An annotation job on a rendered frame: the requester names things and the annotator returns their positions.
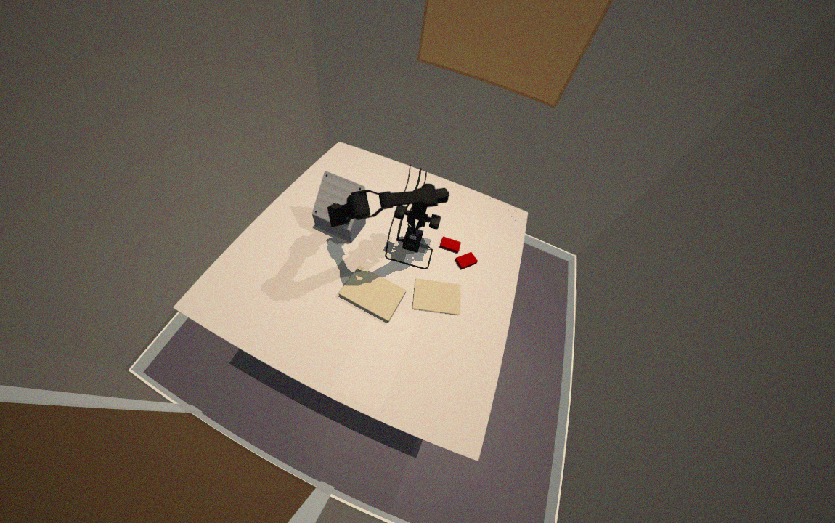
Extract red flat rectangular block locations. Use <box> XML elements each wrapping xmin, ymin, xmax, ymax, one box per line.
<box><xmin>455</xmin><ymin>252</ymin><xmax>478</xmax><ymax>269</ymax></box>
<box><xmin>440</xmin><ymin>236</ymin><xmax>461</xmax><ymax>253</ymax></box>

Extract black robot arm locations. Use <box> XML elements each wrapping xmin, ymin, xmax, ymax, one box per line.
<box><xmin>327</xmin><ymin>184</ymin><xmax>449</xmax><ymax>227</ymax></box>

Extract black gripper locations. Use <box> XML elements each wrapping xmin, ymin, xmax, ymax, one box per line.
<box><xmin>394</xmin><ymin>204</ymin><xmax>441</xmax><ymax>231</ymax></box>

